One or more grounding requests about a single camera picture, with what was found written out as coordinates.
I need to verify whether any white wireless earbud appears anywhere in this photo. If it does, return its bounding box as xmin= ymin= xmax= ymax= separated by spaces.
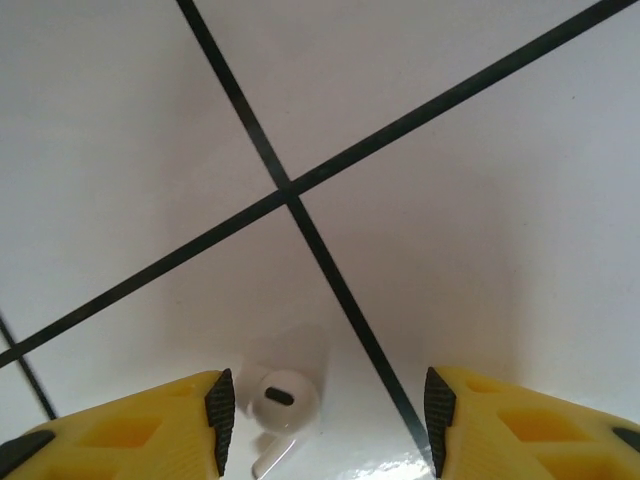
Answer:
xmin=241 ymin=364 xmax=321 ymax=477

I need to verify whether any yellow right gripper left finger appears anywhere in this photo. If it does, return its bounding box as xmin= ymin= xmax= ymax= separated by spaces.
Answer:
xmin=0 ymin=368 xmax=236 ymax=480

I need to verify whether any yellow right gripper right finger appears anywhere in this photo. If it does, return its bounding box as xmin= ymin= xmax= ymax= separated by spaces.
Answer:
xmin=423 ymin=365 xmax=640 ymax=480

